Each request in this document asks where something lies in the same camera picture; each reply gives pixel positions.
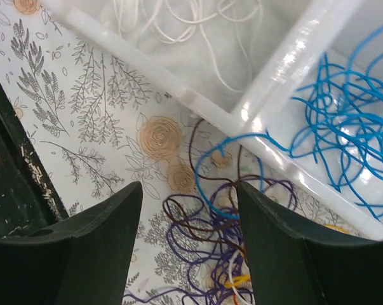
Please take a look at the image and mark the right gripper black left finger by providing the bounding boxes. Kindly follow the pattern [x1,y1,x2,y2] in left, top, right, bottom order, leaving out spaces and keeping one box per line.
[0,182,143,304]

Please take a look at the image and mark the white plastic compartment tray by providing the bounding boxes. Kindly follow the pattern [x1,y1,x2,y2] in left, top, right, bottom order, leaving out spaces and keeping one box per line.
[40,0,383,241]

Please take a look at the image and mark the black metal base plate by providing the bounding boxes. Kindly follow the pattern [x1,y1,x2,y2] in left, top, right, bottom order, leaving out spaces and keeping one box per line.
[0,84,68,238]

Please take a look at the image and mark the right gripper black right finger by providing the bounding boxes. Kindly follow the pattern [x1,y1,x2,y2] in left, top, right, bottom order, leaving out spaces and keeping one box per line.
[237,182,383,304]

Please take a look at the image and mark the blue thin wire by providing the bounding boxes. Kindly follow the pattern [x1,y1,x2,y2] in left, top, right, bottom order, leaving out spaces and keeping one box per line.
[289,22,383,220]
[194,132,293,220]

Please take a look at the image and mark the purple thin wire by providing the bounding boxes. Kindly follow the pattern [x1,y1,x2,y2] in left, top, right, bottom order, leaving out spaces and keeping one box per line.
[121,177,299,305]

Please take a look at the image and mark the brown thin wire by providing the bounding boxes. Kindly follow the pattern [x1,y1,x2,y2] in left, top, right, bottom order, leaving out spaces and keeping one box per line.
[162,117,274,242]

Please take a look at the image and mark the white thin wire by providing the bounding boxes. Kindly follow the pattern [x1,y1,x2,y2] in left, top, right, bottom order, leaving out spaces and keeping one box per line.
[110,0,264,93]

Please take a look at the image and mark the floral patterned table mat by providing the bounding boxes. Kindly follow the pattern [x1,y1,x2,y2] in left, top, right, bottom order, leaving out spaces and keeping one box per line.
[0,0,370,305]

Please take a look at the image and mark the yellow thin wire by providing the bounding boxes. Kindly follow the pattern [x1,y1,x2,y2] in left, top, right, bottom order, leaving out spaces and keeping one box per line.
[222,224,353,290]

